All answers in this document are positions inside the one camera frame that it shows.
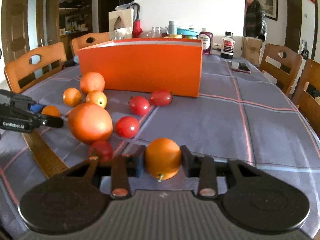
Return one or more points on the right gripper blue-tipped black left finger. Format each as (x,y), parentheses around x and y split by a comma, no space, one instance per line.
(122,168)

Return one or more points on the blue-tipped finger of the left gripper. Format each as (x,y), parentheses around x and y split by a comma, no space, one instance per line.
(36,108)

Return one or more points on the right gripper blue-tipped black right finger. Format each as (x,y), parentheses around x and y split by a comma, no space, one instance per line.
(203,168)

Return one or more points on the small orange front left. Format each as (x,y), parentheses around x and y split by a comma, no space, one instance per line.
(51,111)

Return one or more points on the red tomato front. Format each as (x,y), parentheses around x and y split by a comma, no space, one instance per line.
(101,149)

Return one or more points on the red tomato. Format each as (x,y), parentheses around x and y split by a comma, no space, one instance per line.
(161,97)
(127,127)
(139,105)
(101,149)

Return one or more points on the red tomato middle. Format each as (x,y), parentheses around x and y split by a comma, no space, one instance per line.
(127,127)

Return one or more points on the wooden chair left near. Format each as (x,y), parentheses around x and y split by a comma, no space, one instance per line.
(32,61)

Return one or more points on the large orange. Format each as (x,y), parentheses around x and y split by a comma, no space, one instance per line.
(89,122)

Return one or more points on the long wooden ruler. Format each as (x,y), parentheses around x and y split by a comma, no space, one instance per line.
(47,160)

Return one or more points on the orange behind lemons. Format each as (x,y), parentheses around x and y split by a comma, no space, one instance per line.
(92,81)

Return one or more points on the red tomato back left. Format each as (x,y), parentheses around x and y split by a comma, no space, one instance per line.
(139,105)

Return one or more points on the blue plaid tablecloth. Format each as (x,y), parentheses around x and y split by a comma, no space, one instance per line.
(237,116)

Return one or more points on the wooden chair left far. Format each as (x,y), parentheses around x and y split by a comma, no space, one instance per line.
(88,40)

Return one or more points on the red tomato back right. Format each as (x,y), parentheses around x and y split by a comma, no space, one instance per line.
(161,97)

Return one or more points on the orange cardboard box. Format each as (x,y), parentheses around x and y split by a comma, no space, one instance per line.
(146,64)

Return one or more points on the black smartphone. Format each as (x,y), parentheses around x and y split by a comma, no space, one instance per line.
(239,67)

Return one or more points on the wooden chair far right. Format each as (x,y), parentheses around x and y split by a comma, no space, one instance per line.
(282,63)

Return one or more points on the white paper bag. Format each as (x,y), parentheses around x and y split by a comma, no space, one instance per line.
(120,24)

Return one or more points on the dark bottle red label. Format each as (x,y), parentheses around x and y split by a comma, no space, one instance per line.
(227,47)

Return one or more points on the red folded umbrella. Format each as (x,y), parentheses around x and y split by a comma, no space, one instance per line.
(137,30)

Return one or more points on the purple label bottle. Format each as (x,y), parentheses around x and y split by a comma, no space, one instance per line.
(206,38)

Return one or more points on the small cardboard box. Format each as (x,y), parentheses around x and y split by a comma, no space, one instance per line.
(251,49)

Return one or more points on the teal bowl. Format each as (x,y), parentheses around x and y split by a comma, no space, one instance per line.
(186,32)

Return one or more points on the light blue cup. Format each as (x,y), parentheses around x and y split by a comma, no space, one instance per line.
(171,28)

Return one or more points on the dark jacket on rack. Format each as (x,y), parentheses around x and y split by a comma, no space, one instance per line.
(255,20)

